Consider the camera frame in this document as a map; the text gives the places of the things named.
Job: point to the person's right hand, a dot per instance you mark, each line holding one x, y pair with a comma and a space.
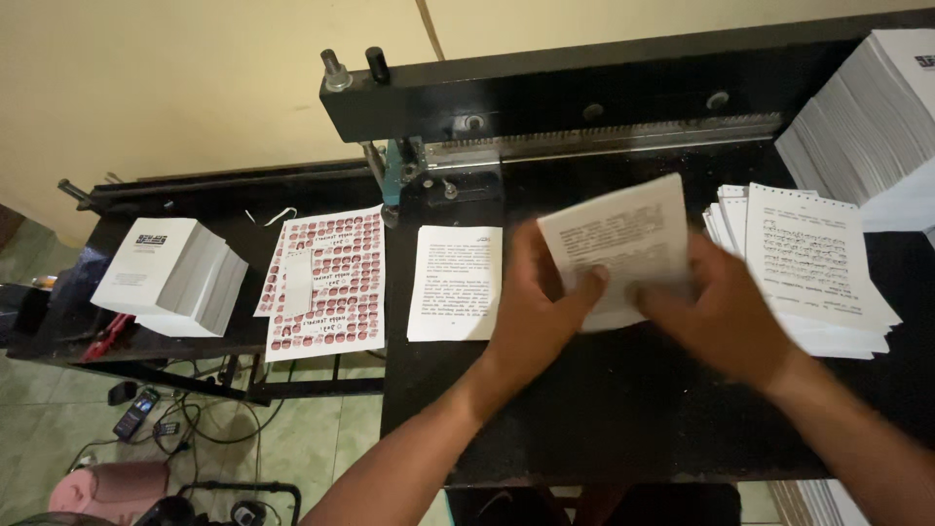
719, 321

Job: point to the white paper strip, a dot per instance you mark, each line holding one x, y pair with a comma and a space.
272, 216

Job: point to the red face sticker sheet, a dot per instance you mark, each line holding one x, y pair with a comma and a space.
329, 288
269, 274

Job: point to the white printed text sheet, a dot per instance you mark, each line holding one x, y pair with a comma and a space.
454, 285

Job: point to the black paper punching machine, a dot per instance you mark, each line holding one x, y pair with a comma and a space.
628, 292

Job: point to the black fan base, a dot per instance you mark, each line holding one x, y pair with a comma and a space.
219, 508

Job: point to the tall stack of white booklets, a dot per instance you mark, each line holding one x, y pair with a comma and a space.
865, 124

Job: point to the small white paper slip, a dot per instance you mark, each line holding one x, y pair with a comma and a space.
298, 281

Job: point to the stack of papers under table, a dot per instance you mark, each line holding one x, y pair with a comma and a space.
822, 502

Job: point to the white printed booklet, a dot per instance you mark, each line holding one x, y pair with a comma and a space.
621, 245

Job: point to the person's left hand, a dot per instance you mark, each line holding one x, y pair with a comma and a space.
532, 318

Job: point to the black side table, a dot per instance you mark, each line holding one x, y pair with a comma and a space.
175, 292

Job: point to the black phone with screen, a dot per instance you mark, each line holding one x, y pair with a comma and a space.
136, 413

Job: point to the stack of white logo booklets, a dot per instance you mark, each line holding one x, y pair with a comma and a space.
172, 277

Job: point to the pile of punched printed sheets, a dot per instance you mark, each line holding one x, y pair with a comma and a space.
807, 270

